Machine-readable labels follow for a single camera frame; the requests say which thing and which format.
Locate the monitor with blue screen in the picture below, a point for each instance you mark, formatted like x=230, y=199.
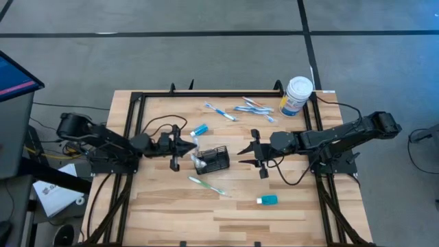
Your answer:
x=13, y=79

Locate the white paper booklet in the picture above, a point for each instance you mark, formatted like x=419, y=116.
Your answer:
x=55, y=195

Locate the black side desk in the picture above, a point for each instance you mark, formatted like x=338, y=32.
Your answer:
x=51, y=175

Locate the green white toothbrush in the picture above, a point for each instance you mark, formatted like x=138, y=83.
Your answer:
x=205, y=184

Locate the white tape roll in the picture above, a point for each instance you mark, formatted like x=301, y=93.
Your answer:
x=79, y=200

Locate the blue white toothbrush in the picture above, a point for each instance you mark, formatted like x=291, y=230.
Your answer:
x=221, y=112

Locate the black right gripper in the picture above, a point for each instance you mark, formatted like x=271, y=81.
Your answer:
x=264, y=152

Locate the blue-capped small tube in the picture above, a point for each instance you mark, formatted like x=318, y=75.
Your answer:
x=269, y=200

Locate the pink white toothbrush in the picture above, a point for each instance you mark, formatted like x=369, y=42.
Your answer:
x=195, y=158

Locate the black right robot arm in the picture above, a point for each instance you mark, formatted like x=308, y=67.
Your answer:
x=343, y=135

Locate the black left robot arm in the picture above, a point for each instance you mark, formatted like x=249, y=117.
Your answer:
x=103, y=137

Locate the black metal table frame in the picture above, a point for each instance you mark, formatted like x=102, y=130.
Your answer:
x=223, y=94

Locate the white-lidded wipes canister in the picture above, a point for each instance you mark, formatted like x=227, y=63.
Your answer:
x=296, y=92

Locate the small blue toothpaste tube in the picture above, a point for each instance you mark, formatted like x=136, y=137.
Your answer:
x=199, y=129

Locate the orange white toothbrush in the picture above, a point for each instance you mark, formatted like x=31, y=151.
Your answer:
x=252, y=102

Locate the person's black shoe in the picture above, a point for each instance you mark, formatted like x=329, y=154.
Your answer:
x=63, y=236

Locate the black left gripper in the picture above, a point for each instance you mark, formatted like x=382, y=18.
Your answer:
x=164, y=144

